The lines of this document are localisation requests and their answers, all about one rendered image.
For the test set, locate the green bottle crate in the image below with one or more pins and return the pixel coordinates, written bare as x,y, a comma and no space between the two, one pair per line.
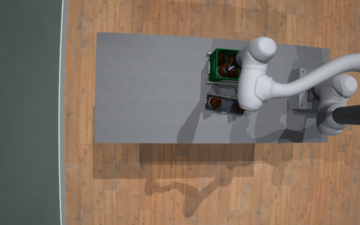
213,65

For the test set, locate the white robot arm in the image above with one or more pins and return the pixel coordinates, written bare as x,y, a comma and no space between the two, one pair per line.
327,83

